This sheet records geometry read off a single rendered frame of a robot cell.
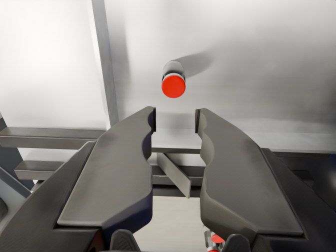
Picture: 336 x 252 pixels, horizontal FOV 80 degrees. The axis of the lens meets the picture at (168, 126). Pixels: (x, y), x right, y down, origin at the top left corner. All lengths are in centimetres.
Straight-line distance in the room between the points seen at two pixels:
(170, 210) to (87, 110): 21
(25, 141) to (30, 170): 5
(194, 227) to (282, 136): 22
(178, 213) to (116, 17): 30
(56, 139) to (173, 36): 18
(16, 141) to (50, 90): 8
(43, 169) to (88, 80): 14
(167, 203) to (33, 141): 21
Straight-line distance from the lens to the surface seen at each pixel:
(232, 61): 22
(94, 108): 25
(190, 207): 36
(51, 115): 28
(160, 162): 27
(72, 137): 26
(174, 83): 17
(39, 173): 33
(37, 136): 28
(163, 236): 43
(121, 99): 24
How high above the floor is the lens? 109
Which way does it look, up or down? 58 degrees down
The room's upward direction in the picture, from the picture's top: 177 degrees counter-clockwise
